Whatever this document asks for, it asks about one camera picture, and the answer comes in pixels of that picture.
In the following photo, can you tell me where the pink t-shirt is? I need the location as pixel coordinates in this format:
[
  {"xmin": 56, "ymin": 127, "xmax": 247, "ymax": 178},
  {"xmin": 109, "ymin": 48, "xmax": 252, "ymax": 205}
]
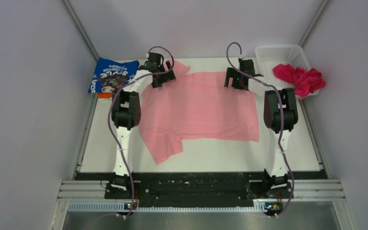
[{"xmin": 138, "ymin": 62, "xmax": 260, "ymax": 164}]

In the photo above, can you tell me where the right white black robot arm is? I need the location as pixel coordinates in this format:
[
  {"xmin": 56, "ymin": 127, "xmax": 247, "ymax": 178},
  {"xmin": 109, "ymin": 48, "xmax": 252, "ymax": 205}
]
[{"xmin": 224, "ymin": 57, "xmax": 299, "ymax": 197}]

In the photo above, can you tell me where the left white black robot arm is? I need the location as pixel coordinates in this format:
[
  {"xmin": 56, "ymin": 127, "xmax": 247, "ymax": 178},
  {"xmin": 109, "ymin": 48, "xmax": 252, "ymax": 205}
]
[{"xmin": 107, "ymin": 52, "xmax": 175, "ymax": 199}]

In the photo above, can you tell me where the white plastic laundry basket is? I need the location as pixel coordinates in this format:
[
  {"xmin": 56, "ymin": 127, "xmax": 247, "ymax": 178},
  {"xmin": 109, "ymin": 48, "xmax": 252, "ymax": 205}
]
[{"xmin": 255, "ymin": 45, "xmax": 320, "ymax": 99}]

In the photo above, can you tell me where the blue printed folded t-shirt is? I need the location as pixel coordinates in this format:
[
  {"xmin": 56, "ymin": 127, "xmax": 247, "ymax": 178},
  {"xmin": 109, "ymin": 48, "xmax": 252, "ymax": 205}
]
[{"xmin": 88, "ymin": 57, "xmax": 139, "ymax": 93}]

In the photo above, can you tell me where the orange folded t-shirt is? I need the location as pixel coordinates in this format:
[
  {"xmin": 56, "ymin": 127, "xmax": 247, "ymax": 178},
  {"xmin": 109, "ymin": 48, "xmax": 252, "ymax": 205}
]
[{"xmin": 97, "ymin": 92, "xmax": 113, "ymax": 99}]

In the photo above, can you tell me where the magenta crumpled t-shirt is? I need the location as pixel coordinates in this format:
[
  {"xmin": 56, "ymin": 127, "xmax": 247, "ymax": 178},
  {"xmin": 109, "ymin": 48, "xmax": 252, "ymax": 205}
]
[{"xmin": 273, "ymin": 64, "xmax": 326, "ymax": 98}]

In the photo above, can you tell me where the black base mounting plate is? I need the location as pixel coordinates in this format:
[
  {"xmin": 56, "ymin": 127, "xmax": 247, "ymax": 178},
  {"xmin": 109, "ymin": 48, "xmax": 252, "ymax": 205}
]
[{"xmin": 74, "ymin": 171, "xmax": 327, "ymax": 209}]

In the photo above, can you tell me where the aluminium front rail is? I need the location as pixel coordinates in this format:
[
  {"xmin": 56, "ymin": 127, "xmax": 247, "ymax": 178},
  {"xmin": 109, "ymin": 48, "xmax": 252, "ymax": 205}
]
[{"xmin": 57, "ymin": 180, "xmax": 345, "ymax": 212}]

